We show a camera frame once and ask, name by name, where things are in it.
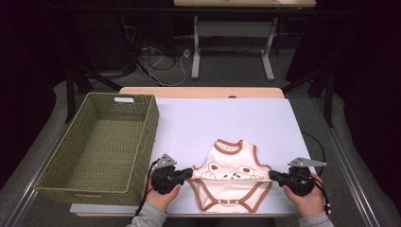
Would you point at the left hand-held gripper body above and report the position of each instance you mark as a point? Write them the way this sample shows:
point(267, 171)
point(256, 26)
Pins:
point(164, 181)

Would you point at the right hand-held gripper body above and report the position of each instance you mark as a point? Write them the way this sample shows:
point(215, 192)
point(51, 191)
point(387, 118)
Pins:
point(299, 184)

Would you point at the cream baby bodysuit brown trim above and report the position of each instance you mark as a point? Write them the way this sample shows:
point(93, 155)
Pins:
point(230, 189)

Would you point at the green woven basket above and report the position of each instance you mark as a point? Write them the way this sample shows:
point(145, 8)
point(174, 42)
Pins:
point(107, 142)

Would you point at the person's left hand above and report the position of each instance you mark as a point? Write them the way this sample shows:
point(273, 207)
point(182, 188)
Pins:
point(160, 200)

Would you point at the person's right hand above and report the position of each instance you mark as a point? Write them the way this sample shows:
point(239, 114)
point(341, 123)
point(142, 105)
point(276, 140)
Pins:
point(307, 203)

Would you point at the white board sheet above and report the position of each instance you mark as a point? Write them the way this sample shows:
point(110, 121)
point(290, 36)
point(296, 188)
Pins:
point(220, 119)

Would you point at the black metal stand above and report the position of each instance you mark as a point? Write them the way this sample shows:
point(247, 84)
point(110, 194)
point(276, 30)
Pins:
point(70, 94)
point(329, 101)

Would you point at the white power plug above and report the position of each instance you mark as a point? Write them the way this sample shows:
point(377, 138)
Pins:
point(186, 53)

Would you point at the desk with white legs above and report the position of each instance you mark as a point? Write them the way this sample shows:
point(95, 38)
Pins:
point(196, 47)

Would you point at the aluminium frame rail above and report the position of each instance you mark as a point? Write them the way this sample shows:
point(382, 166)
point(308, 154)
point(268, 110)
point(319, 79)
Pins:
point(345, 164)
point(20, 206)

